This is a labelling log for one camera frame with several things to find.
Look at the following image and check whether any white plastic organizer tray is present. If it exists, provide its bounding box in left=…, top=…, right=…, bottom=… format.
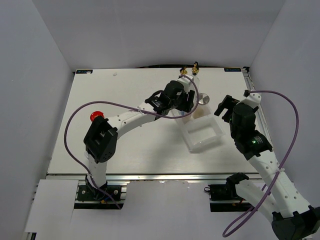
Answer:
left=175, top=107, right=225, bottom=153

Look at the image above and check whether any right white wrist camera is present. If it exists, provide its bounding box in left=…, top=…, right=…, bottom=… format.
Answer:
left=241, top=90, right=262, bottom=109

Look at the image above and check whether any red lid sauce jar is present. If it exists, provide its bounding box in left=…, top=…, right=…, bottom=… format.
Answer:
left=90, top=110, right=105, bottom=122

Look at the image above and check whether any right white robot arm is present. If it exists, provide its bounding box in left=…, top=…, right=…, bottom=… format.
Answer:
left=214, top=91, right=320, bottom=240

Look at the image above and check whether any silver lid white canister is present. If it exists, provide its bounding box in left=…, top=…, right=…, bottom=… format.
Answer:
left=192, top=93, right=210, bottom=119

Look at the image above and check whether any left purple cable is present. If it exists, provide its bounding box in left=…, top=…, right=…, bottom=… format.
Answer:
left=64, top=76, right=200, bottom=210

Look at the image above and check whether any clear glass cruet bottle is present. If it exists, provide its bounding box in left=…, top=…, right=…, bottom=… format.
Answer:
left=191, top=61, right=200, bottom=87

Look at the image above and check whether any purple cable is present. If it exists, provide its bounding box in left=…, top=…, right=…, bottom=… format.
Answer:
left=222, top=90, right=300, bottom=238
left=64, top=76, right=200, bottom=210

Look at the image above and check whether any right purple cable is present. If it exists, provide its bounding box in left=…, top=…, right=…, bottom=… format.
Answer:
left=222, top=90, right=300, bottom=238

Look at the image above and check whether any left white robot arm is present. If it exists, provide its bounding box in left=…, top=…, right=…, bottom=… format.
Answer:
left=83, top=75, right=199, bottom=200

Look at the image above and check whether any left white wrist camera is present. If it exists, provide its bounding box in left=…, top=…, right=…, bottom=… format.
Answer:
left=177, top=75, right=195, bottom=93

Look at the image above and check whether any silver shaker blue label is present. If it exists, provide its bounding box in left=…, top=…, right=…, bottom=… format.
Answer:
left=173, top=109, right=192, bottom=124

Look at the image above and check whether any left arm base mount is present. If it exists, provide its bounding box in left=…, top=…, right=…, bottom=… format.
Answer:
left=74, top=180, right=127, bottom=210

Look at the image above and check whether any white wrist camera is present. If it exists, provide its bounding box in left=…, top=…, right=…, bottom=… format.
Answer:
left=177, top=75, right=195, bottom=93
left=241, top=90, right=262, bottom=109

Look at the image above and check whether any glass cruet dark powder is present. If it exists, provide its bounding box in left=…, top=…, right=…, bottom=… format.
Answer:
left=179, top=65, right=188, bottom=78

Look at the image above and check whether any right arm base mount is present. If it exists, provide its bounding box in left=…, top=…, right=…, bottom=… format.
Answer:
left=203, top=172, right=254, bottom=213

